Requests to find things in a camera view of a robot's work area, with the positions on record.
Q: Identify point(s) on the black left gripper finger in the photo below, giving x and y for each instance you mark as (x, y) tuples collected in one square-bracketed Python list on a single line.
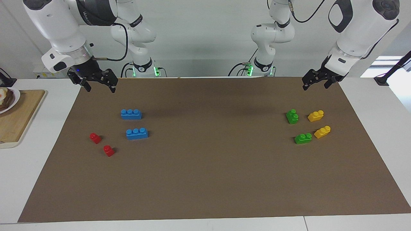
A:
[(306, 86), (328, 84)]

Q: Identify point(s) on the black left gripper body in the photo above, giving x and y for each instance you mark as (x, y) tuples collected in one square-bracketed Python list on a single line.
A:
[(324, 73)]

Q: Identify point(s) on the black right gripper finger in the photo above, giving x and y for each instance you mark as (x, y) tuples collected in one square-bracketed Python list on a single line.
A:
[(112, 88), (87, 86)]

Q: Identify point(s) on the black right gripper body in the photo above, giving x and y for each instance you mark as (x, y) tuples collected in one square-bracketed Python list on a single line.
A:
[(88, 72)]

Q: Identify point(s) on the green two-stud block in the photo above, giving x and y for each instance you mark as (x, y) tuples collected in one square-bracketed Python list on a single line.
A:
[(292, 117), (303, 139)]

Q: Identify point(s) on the blue three-stud block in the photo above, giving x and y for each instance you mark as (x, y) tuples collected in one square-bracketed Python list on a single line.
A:
[(131, 115), (137, 134)]

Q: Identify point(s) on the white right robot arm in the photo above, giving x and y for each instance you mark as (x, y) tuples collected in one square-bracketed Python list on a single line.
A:
[(61, 25)]

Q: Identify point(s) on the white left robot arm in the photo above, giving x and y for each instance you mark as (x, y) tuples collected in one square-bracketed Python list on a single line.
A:
[(356, 32)]

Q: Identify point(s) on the yellow two-stud block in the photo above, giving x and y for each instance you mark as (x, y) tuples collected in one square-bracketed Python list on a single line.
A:
[(315, 116), (322, 132)]

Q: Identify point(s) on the red one-stud block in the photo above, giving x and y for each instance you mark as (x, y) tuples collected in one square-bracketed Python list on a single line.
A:
[(95, 138), (109, 150)]

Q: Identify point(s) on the white box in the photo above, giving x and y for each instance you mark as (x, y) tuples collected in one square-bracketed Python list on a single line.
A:
[(40, 74)]

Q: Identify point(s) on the white plate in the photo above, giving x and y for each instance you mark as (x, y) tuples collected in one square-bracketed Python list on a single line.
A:
[(15, 98)]

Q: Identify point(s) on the wooden cutting board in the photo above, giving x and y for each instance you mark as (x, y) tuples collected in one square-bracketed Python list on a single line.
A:
[(19, 125)]

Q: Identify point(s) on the brown sandwich food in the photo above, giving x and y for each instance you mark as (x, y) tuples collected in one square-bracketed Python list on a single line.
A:
[(5, 98)]

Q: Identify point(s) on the black device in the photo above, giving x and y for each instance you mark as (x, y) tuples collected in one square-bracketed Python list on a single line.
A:
[(4, 80)]

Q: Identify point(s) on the brown table mat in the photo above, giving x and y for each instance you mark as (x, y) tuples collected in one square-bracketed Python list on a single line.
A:
[(205, 179)]

